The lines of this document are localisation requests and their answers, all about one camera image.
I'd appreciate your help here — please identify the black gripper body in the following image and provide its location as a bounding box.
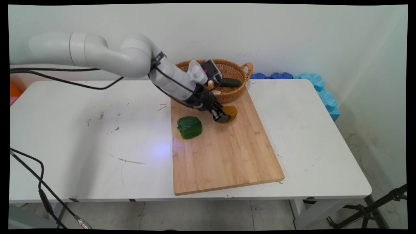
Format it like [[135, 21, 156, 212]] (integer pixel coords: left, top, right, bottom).
[[194, 90, 218, 113]]

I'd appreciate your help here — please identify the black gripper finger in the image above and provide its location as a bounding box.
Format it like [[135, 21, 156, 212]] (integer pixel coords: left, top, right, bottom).
[[211, 107, 229, 124], [216, 103, 232, 119]]

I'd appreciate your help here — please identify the mustard yellow toy pepper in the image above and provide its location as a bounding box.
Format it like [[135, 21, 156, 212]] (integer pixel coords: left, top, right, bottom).
[[213, 105, 238, 124]]

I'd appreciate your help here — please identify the beige wooden toy mushroom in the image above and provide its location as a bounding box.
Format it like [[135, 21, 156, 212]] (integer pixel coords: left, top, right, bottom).
[[207, 80, 222, 96]]

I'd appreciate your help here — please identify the dark green toy cucumber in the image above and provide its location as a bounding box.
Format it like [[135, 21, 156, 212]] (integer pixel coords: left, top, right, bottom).
[[220, 77, 243, 88]]

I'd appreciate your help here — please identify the green toy bell pepper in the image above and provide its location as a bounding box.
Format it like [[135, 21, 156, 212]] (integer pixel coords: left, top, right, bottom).
[[176, 116, 203, 140]]

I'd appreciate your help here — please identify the bamboo cutting board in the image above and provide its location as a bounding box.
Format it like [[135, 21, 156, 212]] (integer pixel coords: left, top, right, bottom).
[[170, 87, 286, 196]]

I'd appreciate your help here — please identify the light blue foam piece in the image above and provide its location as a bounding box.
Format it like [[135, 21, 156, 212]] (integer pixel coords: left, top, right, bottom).
[[317, 90, 339, 110], [298, 73, 326, 92], [327, 105, 341, 122]]

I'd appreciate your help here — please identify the white table leg with foot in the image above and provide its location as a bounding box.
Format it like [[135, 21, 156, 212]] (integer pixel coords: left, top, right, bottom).
[[289, 199, 362, 230]]

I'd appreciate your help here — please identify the black tripod stand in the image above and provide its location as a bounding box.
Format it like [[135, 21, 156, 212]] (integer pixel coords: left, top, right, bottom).
[[303, 183, 408, 230]]

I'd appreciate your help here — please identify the orange block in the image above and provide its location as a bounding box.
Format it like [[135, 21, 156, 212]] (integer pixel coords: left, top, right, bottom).
[[9, 81, 22, 98]]

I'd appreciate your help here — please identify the woven wicker basket with handles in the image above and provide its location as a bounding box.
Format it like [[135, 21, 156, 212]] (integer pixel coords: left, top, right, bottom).
[[175, 58, 254, 104]]

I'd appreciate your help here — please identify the white ribbed camera mount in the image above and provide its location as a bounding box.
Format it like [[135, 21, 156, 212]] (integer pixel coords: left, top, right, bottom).
[[188, 60, 208, 85]]

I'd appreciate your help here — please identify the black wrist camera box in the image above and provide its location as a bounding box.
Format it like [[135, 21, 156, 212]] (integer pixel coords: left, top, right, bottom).
[[201, 59, 223, 86]]

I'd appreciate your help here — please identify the black wrist cable strap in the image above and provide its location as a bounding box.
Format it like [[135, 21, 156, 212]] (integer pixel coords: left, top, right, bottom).
[[150, 51, 167, 69]]

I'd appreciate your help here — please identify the black cable with metal connector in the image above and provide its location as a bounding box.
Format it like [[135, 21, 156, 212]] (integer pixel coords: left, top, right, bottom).
[[9, 67, 215, 230]]

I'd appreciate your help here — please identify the thin black cable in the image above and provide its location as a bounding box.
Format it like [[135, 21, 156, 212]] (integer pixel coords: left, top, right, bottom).
[[9, 67, 215, 228]]

